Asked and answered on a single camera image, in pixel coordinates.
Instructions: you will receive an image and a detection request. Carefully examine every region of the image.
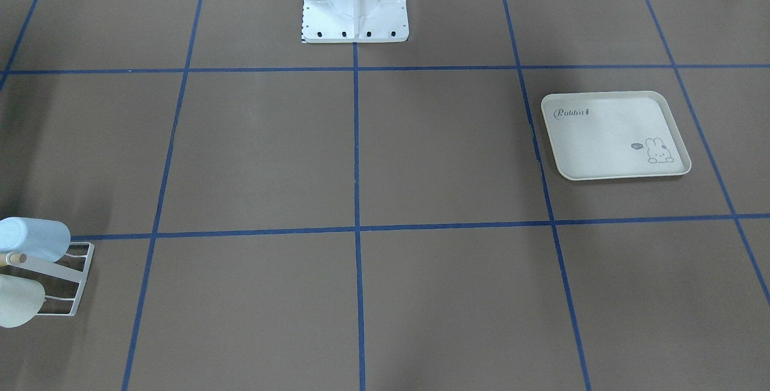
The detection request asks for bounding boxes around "blue plastic cup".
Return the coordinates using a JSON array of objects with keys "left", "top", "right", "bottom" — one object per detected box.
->
[{"left": 1, "top": 217, "right": 71, "bottom": 262}]

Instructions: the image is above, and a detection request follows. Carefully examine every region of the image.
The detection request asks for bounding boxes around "white wire cup rack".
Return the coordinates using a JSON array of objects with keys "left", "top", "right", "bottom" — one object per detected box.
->
[{"left": 2, "top": 241, "right": 94, "bottom": 317}]

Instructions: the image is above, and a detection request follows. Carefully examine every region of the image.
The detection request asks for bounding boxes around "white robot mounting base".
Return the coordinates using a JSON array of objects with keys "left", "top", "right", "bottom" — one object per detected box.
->
[{"left": 301, "top": 0, "right": 410, "bottom": 44}]

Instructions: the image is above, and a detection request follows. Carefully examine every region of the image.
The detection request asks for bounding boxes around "cream plastic tray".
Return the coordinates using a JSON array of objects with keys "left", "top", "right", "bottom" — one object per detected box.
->
[{"left": 541, "top": 91, "right": 691, "bottom": 182}]

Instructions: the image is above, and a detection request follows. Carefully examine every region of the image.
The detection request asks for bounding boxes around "pale green plastic cup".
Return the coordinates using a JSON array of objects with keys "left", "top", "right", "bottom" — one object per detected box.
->
[{"left": 1, "top": 275, "right": 46, "bottom": 328}]

